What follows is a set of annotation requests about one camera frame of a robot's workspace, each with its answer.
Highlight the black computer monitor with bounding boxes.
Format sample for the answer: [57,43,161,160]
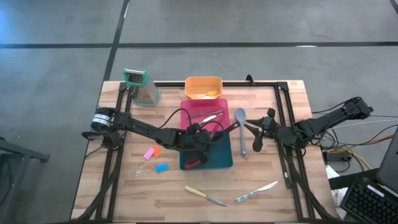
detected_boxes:
[374,125,398,194]

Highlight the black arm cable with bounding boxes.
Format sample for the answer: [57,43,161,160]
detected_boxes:
[310,96,363,115]
[160,107,225,142]

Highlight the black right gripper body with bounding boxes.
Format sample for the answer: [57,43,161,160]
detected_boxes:
[262,107,282,141]

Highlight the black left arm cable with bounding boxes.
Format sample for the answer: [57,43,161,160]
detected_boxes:
[160,107,225,142]

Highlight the white-handled utensil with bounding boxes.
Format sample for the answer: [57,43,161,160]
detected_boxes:
[198,113,224,126]

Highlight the black computer keyboard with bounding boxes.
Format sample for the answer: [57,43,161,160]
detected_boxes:
[340,177,398,224]

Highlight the green patterned handle knife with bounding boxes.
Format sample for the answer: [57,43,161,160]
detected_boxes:
[234,180,279,203]

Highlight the black aluminium table frame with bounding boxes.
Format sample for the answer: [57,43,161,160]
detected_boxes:
[71,81,339,223]

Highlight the cream-handled bread knife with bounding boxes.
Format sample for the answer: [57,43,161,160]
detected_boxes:
[184,185,228,208]

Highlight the black slotted turner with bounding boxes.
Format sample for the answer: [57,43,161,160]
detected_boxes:
[211,121,241,144]

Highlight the pink plastic bin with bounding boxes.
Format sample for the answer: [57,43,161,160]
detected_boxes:
[180,98,231,135]

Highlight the white paper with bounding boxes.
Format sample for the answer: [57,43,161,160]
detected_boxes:
[324,164,346,220]

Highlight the orange cable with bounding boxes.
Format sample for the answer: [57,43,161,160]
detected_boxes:
[350,134,396,154]

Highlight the teal plastic bin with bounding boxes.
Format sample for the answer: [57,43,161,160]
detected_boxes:
[179,130,234,171]

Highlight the metal tongs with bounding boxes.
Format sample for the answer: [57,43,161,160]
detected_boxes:
[189,109,225,120]

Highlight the black power strip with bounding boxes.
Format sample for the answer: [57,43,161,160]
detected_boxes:
[324,149,353,163]

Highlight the blue mini spatula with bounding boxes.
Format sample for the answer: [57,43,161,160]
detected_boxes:
[133,163,169,178]

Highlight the green-handled metal box grater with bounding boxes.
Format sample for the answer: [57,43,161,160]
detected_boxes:
[123,68,162,108]

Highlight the grey-blue silicone spoon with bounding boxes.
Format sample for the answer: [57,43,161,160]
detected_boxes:
[234,107,248,159]

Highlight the white cable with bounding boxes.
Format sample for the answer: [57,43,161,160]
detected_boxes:
[331,119,398,130]

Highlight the black computer desk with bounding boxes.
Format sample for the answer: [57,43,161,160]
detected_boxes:
[328,167,379,191]

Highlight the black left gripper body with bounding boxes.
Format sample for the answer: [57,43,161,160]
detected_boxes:
[180,123,217,154]

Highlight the orange plastic bin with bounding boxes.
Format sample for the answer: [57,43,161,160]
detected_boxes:
[184,76,224,101]

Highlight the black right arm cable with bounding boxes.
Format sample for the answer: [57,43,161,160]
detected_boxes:
[310,96,363,115]

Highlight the yellow mini spatula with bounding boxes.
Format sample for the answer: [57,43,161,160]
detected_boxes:
[194,89,220,100]

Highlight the yellow cable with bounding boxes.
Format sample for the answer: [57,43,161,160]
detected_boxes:
[327,147,373,170]

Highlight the dark metal cart frame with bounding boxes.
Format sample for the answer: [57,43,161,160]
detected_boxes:
[0,136,51,224]

